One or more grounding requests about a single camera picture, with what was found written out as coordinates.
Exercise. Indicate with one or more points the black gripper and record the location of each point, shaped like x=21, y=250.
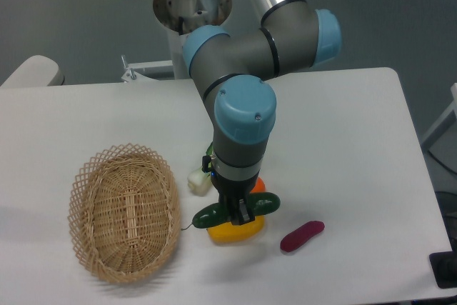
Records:
x=234, y=196

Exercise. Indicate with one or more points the green cucumber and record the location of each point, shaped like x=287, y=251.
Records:
x=216, y=214

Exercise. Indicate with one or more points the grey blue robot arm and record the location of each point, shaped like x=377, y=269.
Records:
x=231, y=75

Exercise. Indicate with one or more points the woven wicker basket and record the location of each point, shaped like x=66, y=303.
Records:
x=124, y=214

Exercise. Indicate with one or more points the yellow bell pepper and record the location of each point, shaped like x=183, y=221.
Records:
x=228, y=233

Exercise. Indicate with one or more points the orange vegetable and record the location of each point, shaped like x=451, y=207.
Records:
x=259, y=187

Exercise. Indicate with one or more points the purple sweet potato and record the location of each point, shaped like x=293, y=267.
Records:
x=300, y=236

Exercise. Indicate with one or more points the black device at table edge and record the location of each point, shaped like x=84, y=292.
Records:
x=444, y=269

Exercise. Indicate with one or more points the white chair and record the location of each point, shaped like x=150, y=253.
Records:
x=36, y=71

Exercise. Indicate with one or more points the white furniture frame right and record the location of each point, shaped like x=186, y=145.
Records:
x=443, y=123

